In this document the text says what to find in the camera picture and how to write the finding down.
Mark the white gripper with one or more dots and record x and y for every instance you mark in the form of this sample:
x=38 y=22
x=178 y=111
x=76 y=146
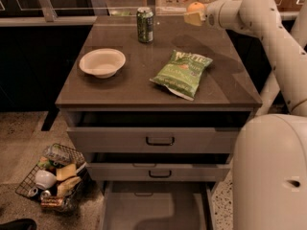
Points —
x=211 y=16

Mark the orange fruit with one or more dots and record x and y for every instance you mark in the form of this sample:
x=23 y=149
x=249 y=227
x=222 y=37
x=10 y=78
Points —
x=196 y=6

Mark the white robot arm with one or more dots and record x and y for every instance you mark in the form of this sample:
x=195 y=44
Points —
x=270 y=158

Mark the grey drawer cabinet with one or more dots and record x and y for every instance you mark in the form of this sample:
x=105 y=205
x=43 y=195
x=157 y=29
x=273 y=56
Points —
x=225 y=84

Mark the top grey drawer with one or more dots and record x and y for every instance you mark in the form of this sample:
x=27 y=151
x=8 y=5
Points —
x=158 y=132

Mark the grey drawer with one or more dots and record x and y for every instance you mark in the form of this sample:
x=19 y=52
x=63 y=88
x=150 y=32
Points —
x=157 y=172
x=158 y=132
x=157 y=206

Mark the middle grey drawer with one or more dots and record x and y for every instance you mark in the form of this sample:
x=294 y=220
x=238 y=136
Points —
x=157 y=172

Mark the bottom grey drawer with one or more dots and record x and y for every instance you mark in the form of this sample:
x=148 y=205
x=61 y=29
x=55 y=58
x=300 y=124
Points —
x=157 y=206

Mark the green soda can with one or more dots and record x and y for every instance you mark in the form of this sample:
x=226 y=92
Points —
x=145 y=24

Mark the green chip bag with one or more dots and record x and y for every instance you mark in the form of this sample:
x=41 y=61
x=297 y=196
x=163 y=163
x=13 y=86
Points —
x=182 y=74

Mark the white paper bowl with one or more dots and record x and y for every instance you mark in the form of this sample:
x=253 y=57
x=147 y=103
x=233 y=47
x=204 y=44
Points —
x=102 y=63

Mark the yellow sponge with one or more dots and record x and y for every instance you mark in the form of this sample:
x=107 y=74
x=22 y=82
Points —
x=66 y=172

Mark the white ceramic cup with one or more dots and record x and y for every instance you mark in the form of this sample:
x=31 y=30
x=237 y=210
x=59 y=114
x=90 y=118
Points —
x=45 y=180

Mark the snack bar wrapper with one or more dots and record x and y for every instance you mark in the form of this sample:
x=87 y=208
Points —
x=53 y=202

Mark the black shoe tip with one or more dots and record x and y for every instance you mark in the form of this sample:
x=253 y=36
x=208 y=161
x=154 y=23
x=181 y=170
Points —
x=19 y=224

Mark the black wire basket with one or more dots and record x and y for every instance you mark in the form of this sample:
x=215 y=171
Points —
x=70 y=189

